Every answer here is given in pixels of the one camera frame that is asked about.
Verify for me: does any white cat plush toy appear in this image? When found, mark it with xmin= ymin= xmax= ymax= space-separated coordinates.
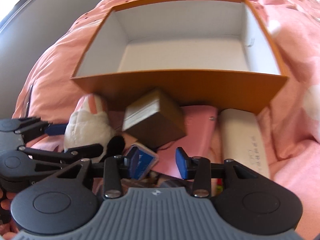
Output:
xmin=63 ymin=94 xmax=125 ymax=163

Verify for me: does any illustrated card deck box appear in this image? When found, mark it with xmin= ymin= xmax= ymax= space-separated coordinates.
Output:
xmin=121 ymin=171 xmax=192 ymax=194

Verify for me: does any pink mini backpack pouch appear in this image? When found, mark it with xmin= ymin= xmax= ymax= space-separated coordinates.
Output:
xmin=152 ymin=106 xmax=217 ymax=178

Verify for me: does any white glasses case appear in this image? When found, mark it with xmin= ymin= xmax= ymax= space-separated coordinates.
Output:
xmin=219 ymin=108 xmax=270 ymax=178

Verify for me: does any gold jewelry box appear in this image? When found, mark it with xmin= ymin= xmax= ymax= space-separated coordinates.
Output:
xmin=122 ymin=90 xmax=187 ymax=149

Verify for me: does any sailor plush with blue tag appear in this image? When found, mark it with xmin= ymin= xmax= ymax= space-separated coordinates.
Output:
xmin=125 ymin=142 xmax=159 ymax=180

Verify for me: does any person's left hand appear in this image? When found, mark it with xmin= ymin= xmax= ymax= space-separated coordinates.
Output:
xmin=0 ymin=189 xmax=18 ymax=239

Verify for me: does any orange cardboard box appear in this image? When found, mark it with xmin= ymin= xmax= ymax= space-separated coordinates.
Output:
xmin=71 ymin=0 xmax=288 ymax=114

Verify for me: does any pink patterned bed duvet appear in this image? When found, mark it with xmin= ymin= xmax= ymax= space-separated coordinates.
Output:
xmin=13 ymin=0 xmax=319 ymax=239

